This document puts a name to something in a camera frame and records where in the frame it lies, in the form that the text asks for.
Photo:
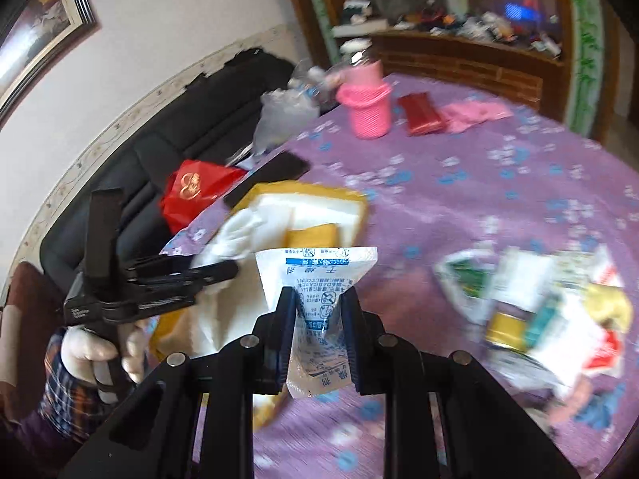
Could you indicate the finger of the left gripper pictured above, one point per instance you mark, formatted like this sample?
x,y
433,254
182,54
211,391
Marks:
x,y
199,271

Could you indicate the white blue printed sachet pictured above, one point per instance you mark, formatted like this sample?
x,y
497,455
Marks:
x,y
319,362

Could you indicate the blue plush toy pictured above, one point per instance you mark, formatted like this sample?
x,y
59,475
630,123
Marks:
x,y
600,408

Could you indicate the dark red pouch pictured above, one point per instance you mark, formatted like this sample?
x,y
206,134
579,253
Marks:
x,y
421,116

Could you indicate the left white gloved hand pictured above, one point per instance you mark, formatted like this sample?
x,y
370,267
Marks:
x,y
80,349

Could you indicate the purple floral tablecloth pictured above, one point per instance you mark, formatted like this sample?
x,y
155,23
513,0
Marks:
x,y
504,235

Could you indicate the red gift bag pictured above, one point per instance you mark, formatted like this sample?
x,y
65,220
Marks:
x,y
193,187

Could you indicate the black phone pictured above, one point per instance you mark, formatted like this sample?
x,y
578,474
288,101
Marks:
x,y
284,166

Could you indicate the pink cloth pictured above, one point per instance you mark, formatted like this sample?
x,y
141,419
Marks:
x,y
461,116

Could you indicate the white cup on counter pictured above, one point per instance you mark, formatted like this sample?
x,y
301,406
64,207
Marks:
x,y
458,8

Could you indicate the framed wall picture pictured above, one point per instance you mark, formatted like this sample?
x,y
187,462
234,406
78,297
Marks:
x,y
42,32

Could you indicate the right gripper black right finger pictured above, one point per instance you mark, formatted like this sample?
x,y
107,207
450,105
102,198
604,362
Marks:
x,y
361,330

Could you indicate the red white snack bag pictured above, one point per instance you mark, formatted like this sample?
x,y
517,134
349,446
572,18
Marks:
x,y
608,359

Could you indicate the yellow fluffy towel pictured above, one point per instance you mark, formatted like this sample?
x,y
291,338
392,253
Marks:
x,y
609,306

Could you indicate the white document pouch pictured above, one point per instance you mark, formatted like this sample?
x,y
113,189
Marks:
x,y
570,340

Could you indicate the clear plastic bag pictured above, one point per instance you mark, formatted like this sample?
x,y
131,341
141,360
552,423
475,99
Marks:
x,y
283,114

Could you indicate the yellow white storage bag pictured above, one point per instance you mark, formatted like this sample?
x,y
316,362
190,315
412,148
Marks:
x,y
286,234

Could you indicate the black sofa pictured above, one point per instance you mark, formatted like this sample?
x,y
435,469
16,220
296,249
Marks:
x,y
211,120

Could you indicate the left plaid sleeve forearm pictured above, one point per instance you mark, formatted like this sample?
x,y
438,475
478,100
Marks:
x,y
72,407

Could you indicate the wooden cabinet counter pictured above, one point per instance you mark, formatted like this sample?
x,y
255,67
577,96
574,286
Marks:
x,y
524,77

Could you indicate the green white packet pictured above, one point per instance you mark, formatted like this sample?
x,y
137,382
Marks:
x,y
466,280

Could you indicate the pink bottle in knit sleeve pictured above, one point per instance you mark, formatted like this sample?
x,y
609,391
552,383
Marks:
x,y
365,95

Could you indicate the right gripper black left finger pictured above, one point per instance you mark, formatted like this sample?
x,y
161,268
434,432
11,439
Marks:
x,y
275,332

